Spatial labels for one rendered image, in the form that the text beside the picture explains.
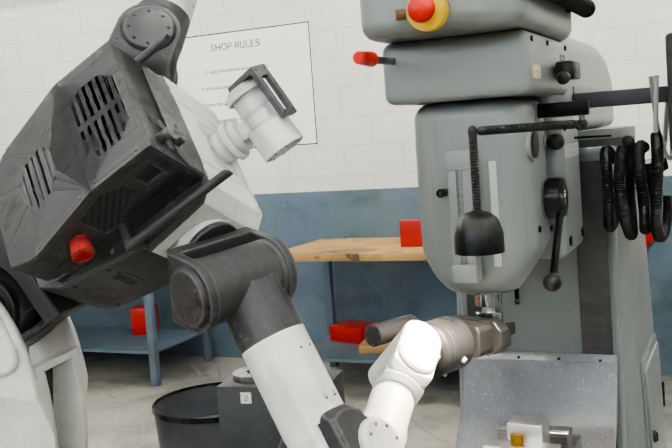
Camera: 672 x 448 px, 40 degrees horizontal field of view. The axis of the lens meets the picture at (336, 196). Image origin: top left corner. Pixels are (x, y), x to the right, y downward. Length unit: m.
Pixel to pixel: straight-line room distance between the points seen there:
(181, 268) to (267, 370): 0.17
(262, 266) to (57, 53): 6.45
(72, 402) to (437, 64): 0.79
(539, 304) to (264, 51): 4.77
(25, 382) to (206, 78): 5.43
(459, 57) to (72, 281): 0.67
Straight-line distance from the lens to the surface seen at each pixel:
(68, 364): 1.54
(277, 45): 6.47
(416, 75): 1.47
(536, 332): 1.98
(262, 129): 1.31
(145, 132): 1.17
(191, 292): 1.18
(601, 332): 1.95
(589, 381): 1.96
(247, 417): 1.78
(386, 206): 6.15
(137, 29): 1.43
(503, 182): 1.48
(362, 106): 6.19
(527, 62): 1.43
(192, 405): 3.77
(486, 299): 1.58
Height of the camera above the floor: 1.59
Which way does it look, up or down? 4 degrees down
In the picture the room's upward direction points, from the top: 4 degrees counter-clockwise
